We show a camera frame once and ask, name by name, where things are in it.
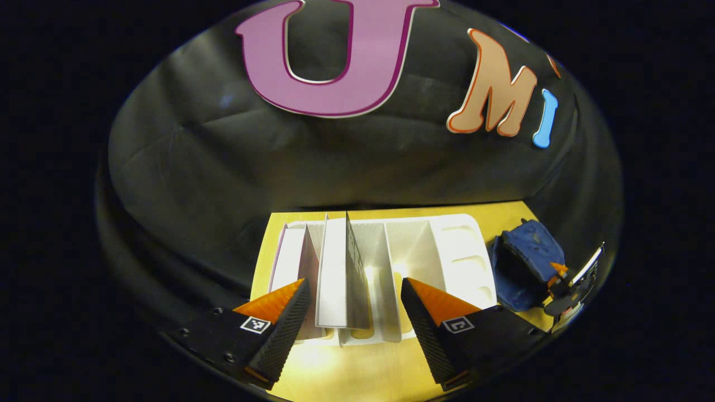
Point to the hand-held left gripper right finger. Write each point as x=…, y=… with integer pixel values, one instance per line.
x=430, y=340

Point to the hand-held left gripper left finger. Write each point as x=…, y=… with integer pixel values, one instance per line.
x=282, y=340

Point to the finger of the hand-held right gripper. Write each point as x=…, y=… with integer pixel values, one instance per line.
x=558, y=271

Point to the blue schoolbag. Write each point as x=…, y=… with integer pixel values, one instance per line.
x=530, y=245

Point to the white bookshelf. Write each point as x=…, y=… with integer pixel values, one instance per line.
x=447, y=257

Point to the dark portrait cover book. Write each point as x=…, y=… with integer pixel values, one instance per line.
x=335, y=268

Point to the black backdrop cloth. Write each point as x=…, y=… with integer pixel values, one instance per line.
x=223, y=167

